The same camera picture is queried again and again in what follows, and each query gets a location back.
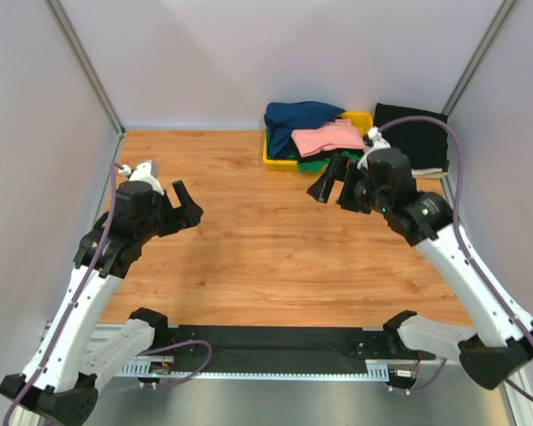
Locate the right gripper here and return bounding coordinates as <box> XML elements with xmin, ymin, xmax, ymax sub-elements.
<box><xmin>306</xmin><ymin>154</ymin><xmax>389</xmax><ymax>215</ymax></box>

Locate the navy blue t shirt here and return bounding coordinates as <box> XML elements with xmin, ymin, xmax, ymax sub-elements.
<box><xmin>264</xmin><ymin>101</ymin><xmax>346</xmax><ymax>160</ymax></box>

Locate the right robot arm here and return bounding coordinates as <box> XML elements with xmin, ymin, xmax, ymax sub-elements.
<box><xmin>307</xmin><ymin>148</ymin><xmax>533</xmax><ymax>390</ymax></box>

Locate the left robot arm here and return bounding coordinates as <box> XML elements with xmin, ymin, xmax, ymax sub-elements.
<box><xmin>0</xmin><ymin>160</ymin><xmax>203</xmax><ymax>425</ymax></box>

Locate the green t shirt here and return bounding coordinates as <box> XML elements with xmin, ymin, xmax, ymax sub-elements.
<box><xmin>298</xmin><ymin>150</ymin><xmax>363</xmax><ymax>174</ymax></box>

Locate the pink t shirt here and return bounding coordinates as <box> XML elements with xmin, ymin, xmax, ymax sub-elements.
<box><xmin>291</xmin><ymin>119</ymin><xmax>365</xmax><ymax>157</ymax></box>

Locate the yellow plastic bin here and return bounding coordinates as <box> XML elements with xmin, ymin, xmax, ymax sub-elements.
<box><xmin>261</xmin><ymin>111</ymin><xmax>373</xmax><ymax>172</ymax></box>

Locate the white folded t shirt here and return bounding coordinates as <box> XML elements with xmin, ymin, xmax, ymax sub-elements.
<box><xmin>411</xmin><ymin>168</ymin><xmax>444</xmax><ymax>178</ymax></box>

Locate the black folded t shirt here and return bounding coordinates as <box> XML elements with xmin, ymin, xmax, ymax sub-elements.
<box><xmin>373</xmin><ymin>103</ymin><xmax>448</xmax><ymax>170</ymax></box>

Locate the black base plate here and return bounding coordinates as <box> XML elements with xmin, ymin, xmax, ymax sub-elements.
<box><xmin>149</xmin><ymin>325</ymin><xmax>434</xmax><ymax>375</ymax></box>

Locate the grey slotted cable duct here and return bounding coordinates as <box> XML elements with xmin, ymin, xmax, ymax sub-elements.
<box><xmin>119</xmin><ymin>357</ymin><xmax>391</xmax><ymax>381</ymax></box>

